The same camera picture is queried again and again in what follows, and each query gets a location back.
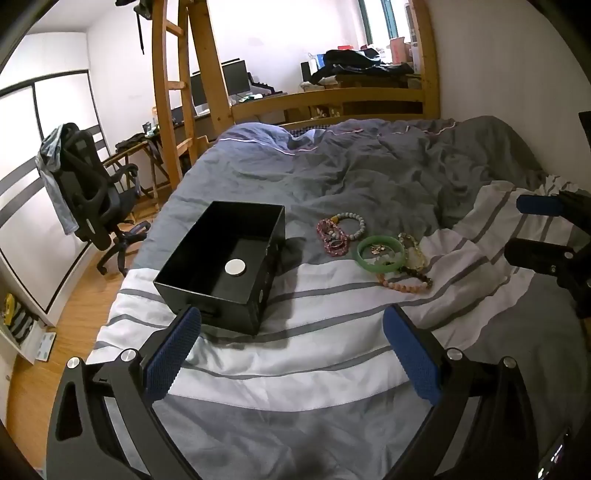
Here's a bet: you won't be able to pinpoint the black hanging strap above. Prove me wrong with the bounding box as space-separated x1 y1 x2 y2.
133 0 154 57

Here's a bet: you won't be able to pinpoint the wooden loft bed frame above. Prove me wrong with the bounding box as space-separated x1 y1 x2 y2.
150 0 441 195

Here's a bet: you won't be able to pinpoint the white bathroom scale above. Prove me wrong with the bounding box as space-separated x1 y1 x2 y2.
34 331 57 364

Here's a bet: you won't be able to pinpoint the green jade bangle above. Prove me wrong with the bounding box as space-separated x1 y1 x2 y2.
356 235 407 272

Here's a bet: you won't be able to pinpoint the grey quilt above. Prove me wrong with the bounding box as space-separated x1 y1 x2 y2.
134 117 591 319

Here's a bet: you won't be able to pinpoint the orange bead bracelet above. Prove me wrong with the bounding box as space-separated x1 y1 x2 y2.
378 272 431 293

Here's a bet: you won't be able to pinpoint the white bead bracelet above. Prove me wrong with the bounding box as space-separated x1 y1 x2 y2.
330 211 367 241

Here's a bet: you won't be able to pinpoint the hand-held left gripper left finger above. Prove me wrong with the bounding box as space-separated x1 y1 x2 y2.
44 305 204 480

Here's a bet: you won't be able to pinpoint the white grey striped blanket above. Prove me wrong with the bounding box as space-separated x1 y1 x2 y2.
85 178 591 480

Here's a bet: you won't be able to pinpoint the yellow bead bracelet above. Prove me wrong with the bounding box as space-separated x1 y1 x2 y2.
398 232 428 271

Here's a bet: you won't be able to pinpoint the grey blue garment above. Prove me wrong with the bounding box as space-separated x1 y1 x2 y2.
36 124 79 236

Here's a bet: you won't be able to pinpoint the computer monitor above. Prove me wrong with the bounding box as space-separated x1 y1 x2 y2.
190 71 211 110
222 58 253 99

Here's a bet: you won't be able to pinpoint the pink bead bracelet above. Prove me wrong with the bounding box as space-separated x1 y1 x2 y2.
316 218 350 257

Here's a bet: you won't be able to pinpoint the black office chair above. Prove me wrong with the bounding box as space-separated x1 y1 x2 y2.
44 122 153 278

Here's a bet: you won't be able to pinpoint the pile of dark clothes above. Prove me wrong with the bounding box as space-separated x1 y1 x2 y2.
309 48 416 86

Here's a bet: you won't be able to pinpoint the small wooden folding table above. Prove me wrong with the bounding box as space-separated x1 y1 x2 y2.
102 137 163 200

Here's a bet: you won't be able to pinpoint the dark bead bracelet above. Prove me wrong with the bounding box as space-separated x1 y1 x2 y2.
402 267 435 285

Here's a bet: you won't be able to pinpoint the black rectangular box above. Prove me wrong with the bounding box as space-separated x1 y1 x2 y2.
153 200 287 337

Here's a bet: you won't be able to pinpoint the white open shelf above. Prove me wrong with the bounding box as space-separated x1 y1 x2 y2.
0 265 47 365

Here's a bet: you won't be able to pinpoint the white sliding wardrobe doors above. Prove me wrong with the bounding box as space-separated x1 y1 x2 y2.
0 69 112 319

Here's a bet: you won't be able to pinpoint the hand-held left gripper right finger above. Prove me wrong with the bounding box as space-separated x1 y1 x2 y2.
382 302 541 480

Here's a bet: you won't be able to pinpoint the checkered pillow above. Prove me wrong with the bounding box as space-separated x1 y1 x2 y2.
288 127 333 140

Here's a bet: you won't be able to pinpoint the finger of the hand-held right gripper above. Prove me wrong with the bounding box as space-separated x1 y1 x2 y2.
504 237 591 319
517 189 591 232

